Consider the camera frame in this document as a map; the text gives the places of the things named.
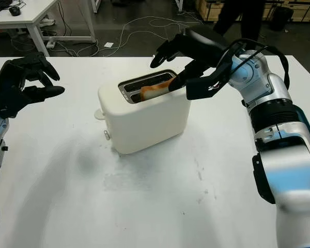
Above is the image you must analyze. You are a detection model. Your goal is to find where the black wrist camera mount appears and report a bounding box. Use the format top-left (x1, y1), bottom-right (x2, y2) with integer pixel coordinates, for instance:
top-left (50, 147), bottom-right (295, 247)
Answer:
top-left (185, 69), bottom-right (232, 101)
top-left (0, 84), bottom-right (28, 119)

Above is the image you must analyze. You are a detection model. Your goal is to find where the blue plastic tray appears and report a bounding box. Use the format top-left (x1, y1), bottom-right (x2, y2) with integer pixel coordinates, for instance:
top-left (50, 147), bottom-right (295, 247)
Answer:
top-left (296, 105), bottom-right (310, 149)

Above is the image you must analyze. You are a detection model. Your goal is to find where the wooden crate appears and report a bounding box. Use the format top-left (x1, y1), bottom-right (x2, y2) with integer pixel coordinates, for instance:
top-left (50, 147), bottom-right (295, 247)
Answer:
top-left (197, 0), bottom-right (310, 23)

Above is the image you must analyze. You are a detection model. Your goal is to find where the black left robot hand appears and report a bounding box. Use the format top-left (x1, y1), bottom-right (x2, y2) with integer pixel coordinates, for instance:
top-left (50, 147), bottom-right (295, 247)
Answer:
top-left (0, 51), bottom-right (66, 112)

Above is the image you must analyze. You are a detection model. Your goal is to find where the person in beige jacket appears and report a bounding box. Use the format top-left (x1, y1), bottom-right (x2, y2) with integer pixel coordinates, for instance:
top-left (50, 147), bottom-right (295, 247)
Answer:
top-left (213, 0), bottom-right (264, 42)

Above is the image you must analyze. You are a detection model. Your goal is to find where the toast slice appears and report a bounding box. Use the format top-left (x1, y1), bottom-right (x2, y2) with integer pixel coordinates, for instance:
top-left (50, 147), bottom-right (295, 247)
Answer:
top-left (140, 80), bottom-right (175, 102)

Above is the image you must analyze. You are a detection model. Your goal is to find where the cream white toaster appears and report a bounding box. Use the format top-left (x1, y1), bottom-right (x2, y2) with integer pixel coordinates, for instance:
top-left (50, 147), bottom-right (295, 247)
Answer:
top-left (92, 69), bottom-right (192, 155)

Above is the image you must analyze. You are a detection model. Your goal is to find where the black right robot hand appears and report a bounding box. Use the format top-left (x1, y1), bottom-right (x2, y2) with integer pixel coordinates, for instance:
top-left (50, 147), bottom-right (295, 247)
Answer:
top-left (149, 27), bottom-right (228, 92)

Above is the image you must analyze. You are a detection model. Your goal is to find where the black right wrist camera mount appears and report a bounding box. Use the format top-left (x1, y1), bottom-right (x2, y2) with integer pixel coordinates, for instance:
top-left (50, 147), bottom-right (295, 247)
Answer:
top-left (185, 69), bottom-right (232, 101)

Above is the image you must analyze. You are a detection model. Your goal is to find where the black bin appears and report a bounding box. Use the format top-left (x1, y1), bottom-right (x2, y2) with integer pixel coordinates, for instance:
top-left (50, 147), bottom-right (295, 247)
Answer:
top-left (270, 6), bottom-right (293, 33)

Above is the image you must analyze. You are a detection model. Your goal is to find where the white office desk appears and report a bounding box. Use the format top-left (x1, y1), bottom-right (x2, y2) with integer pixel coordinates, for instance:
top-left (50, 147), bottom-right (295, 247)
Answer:
top-left (0, 0), bottom-right (97, 56)

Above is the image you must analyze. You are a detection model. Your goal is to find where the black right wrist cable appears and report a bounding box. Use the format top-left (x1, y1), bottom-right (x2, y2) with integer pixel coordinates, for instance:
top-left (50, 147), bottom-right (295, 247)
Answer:
top-left (216, 38), bottom-right (290, 90)

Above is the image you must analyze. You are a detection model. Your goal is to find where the long white floor cable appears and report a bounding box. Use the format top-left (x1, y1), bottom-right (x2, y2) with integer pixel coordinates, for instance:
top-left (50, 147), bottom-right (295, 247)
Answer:
top-left (77, 16), bottom-right (205, 57)

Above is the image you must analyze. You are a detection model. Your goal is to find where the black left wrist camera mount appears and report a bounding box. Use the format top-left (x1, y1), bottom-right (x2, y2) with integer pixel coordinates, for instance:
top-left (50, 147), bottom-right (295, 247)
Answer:
top-left (0, 84), bottom-right (28, 119)

